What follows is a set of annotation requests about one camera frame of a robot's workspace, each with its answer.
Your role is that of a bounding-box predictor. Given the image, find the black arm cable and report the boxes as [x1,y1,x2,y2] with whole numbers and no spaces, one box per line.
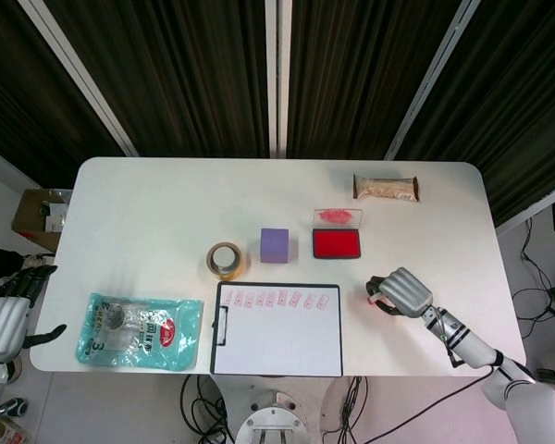
[351,363,496,438]

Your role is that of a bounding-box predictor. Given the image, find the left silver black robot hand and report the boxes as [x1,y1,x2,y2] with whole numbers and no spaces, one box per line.
[0,264,68,363]

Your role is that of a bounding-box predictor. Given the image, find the black cable bundle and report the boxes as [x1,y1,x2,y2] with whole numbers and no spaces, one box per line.
[179,374,228,440]
[323,375,371,436]

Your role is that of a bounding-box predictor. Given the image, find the black blue tool handle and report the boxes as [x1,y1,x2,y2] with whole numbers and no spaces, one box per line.
[0,396,29,417]

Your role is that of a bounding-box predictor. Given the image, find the red ink pad clear lid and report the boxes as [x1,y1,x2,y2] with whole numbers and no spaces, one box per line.
[311,208,364,260]

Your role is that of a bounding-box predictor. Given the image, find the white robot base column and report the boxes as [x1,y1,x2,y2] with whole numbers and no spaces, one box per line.
[215,376,339,444]

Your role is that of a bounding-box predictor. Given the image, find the black clipboard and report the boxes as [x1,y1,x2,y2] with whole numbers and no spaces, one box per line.
[210,281,343,378]

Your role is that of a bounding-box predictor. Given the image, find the dark pleated curtain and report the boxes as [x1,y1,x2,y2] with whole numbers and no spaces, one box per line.
[43,0,272,158]
[392,0,555,223]
[286,0,463,161]
[0,0,126,189]

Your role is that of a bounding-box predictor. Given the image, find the black floor cables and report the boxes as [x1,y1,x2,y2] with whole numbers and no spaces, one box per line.
[512,216,555,320]

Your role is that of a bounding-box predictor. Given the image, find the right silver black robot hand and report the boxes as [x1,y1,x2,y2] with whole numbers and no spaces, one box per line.
[365,266,434,319]

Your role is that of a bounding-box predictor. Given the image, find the brown wrapped snack bar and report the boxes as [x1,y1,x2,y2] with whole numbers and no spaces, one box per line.
[352,173,420,203]

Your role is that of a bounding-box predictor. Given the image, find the instant noodle cup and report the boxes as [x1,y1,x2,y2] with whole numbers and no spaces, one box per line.
[0,413,31,444]

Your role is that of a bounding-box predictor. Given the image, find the purple foam cube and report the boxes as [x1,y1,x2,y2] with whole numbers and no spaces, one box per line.
[260,228,291,265]

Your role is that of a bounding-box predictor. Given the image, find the white stamped paper sheet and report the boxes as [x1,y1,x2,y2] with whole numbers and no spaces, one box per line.
[216,285,341,376]

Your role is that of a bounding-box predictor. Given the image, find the white frame post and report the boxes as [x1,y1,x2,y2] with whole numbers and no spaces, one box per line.
[383,0,485,161]
[264,0,292,158]
[18,0,138,157]

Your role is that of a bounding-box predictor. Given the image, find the teal plastic product bag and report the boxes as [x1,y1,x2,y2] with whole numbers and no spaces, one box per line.
[75,291,204,373]

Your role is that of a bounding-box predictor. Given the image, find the open cardboard box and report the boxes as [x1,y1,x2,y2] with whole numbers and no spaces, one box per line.
[11,188,73,253]

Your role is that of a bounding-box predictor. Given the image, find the grey cylinder weight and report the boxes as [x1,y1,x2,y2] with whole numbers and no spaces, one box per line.
[212,245,240,271]

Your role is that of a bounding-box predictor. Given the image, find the yellow packing tape roll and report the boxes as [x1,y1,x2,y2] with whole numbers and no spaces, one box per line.
[206,240,251,282]

